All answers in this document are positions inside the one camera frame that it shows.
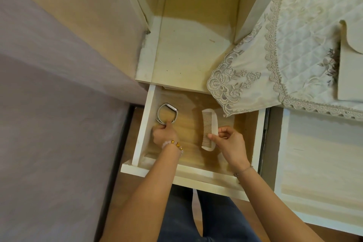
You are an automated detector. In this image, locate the person's left hand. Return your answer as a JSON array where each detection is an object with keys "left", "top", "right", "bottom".
[{"left": 152, "top": 121, "right": 182, "bottom": 149}]

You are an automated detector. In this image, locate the person's right hand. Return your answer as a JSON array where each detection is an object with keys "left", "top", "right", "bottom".
[{"left": 207, "top": 126, "right": 251, "bottom": 174}]

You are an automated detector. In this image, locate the small white drawer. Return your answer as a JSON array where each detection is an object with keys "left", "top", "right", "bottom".
[{"left": 121, "top": 84, "right": 267, "bottom": 202}]

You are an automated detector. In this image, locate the silver grey wristband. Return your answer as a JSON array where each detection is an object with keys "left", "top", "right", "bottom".
[{"left": 156, "top": 102, "right": 178, "bottom": 125}]

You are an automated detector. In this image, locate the white comb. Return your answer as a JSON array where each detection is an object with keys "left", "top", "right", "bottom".
[{"left": 201, "top": 108, "right": 219, "bottom": 152}]

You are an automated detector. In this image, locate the wide white drawer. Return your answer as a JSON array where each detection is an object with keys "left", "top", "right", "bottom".
[{"left": 274, "top": 107, "right": 363, "bottom": 237}]

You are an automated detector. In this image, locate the beige snap pouch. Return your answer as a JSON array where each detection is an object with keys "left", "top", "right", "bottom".
[{"left": 337, "top": 19, "right": 363, "bottom": 102}]

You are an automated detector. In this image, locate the person's right forearm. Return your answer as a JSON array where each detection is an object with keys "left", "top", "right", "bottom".
[{"left": 234, "top": 166, "right": 324, "bottom": 242}]

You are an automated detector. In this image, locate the person's left forearm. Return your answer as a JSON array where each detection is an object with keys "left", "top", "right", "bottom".
[{"left": 101, "top": 144, "right": 183, "bottom": 242}]

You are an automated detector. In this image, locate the person's right leg in jeans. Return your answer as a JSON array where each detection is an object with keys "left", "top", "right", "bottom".
[{"left": 197, "top": 191, "right": 261, "bottom": 242}]

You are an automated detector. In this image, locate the person's leg in jeans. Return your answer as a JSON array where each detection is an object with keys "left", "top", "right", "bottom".
[
  {"left": 157, "top": 185, "right": 203, "bottom": 242},
  {"left": 197, "top": 191, "right": 261, "bottom": 242}
]

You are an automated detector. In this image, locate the person's left leg in jeans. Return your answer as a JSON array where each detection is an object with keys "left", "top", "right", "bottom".
[{"left": 157, "top": 185, "right": 203, "bottom": 242}]

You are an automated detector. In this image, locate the dark brown wooden trim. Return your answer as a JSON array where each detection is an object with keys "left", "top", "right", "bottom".
[{"left": 93, "top": 104, "right": 136, "bottom": 242}]

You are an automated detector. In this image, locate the cream dressing table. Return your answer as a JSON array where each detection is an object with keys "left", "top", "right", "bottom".
[{"left": 0, "top": 0, "right": 363, "bottom": 115}]

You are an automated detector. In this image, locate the quilted lace table cloth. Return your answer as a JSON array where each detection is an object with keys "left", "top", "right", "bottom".
[{"left": 207, "top": 0, "right": 363, "bottom": 122}]

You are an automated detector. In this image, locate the pink bead bracelet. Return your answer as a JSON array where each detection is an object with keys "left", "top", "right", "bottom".
[{"left": 161, "top": 140, "right": 183, "bottom": 154}]

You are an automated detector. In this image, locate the thin silver chain bracelet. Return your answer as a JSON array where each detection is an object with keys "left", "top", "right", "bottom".
[{"left": 233, "top": 165, "right": 253, "bottom": 178}]

